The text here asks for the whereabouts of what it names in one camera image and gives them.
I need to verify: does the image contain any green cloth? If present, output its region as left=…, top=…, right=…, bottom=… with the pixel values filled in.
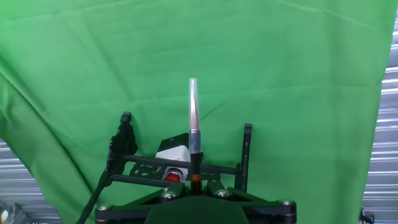
left=0, top=0, right=398, bottom=224

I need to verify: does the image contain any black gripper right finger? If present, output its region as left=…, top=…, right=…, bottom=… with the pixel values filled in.
left=206, top=182, right=297, bottom=224

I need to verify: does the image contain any small grey red-button box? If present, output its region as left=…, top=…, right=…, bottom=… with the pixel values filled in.
left=154, top=133, right=191, bottom=184

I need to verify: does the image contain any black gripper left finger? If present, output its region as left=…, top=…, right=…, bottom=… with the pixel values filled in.
left=95, top=183, right=189, bottom=224

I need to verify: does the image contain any brown calligraphy brush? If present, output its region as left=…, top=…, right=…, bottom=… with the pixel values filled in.
left=188, top=77, right=203, bottom=197

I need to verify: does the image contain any black pen rack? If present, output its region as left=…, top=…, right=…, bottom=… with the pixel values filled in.
left=76, top=111, right=376, bottom=224

